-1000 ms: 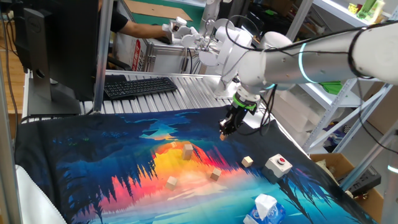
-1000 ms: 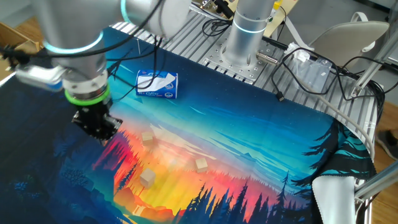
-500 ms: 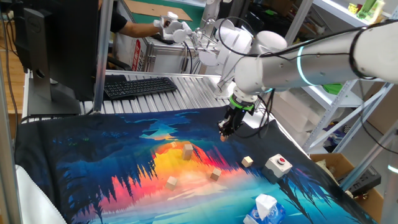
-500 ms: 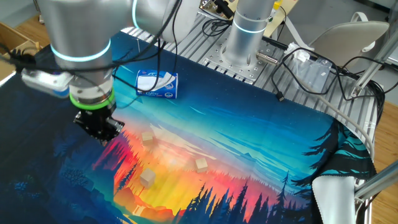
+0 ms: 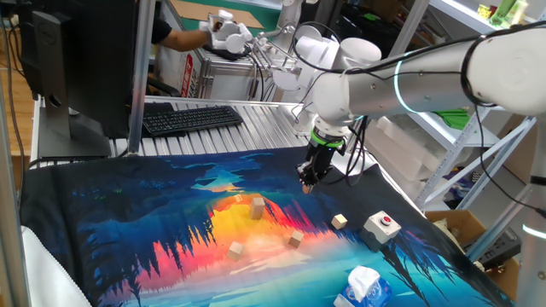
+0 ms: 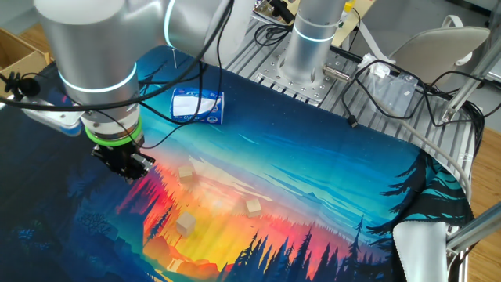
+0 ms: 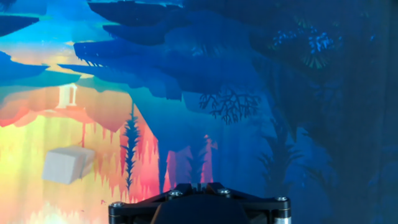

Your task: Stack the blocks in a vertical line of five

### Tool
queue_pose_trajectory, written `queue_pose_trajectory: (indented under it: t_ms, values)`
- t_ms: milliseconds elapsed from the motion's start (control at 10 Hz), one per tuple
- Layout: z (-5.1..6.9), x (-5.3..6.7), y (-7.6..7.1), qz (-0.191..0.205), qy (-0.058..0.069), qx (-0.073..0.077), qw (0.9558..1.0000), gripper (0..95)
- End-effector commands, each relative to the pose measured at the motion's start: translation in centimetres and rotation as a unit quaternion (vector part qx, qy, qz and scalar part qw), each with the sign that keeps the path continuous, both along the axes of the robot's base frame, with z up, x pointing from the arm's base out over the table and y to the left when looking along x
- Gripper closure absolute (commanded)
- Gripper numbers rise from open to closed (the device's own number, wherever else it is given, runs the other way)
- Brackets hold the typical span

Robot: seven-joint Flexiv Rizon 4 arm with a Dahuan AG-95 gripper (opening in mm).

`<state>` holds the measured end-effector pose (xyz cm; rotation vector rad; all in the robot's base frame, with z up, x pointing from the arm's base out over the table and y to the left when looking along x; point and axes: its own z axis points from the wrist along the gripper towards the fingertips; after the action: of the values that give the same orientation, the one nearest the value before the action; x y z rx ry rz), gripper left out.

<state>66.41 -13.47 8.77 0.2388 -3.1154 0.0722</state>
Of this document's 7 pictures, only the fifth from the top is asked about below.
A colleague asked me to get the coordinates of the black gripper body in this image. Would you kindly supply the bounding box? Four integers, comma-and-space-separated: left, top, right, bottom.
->
302, 142, 346, 185

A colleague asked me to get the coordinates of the person's bare forearm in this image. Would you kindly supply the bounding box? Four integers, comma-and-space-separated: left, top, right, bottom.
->
160, 27, 212, 52

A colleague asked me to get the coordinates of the grey emergency stop button box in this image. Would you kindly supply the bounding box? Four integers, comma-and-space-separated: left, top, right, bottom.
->
358, 210, 402, 252

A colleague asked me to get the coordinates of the white foam packaging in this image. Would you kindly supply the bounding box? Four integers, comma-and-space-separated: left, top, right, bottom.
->
366, 114, 447, 184

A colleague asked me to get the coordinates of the silver aluminium case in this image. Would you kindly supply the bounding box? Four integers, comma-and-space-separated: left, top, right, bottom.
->
196, 46, 278, 103

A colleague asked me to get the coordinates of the black keyboard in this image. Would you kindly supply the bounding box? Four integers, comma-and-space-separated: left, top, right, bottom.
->
142, 105, 244, 138

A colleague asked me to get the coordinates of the blue tissue pack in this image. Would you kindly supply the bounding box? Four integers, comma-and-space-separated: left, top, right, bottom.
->
332, 264, 393, 307

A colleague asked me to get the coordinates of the green plastic bag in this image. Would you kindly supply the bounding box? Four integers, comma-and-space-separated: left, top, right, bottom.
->
433, 108, 470, 131

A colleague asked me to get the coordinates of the brown cardboard box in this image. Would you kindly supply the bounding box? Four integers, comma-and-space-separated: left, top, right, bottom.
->
425, 208, 521, 304

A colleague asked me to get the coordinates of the white haptic control device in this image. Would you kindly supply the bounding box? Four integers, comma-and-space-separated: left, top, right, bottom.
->
198, 0, 342, 93

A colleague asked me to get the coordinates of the white metal shelf rack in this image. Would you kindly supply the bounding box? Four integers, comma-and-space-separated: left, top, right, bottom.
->
398, 0, 546, 210

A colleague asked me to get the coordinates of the black chair armrest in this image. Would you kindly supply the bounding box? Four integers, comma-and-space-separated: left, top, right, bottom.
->
146, 75, 183, 99

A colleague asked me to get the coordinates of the white box red print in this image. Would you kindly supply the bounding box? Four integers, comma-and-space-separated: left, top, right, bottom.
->
154, 42, 202, 100

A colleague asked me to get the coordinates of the colourful landscape print cloth mat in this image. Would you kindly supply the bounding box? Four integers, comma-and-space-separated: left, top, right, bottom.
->
19, 147, 517, 307

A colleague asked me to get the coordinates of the brown cardboard sheet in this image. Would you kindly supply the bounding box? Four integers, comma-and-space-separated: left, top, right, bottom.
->
170, 0, 265, 30

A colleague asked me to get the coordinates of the black electronic device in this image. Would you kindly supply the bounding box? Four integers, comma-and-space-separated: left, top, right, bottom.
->
464, 238, 522, 269

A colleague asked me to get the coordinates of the black shirt sleeve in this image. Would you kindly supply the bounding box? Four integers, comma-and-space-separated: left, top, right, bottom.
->
151, 16, 172, 45

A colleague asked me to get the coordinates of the black computer monitor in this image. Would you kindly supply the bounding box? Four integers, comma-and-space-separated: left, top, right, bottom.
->
16, 0, 142, 161

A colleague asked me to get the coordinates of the green bottle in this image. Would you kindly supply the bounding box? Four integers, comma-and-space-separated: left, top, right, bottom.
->
489, 0, 518, 27

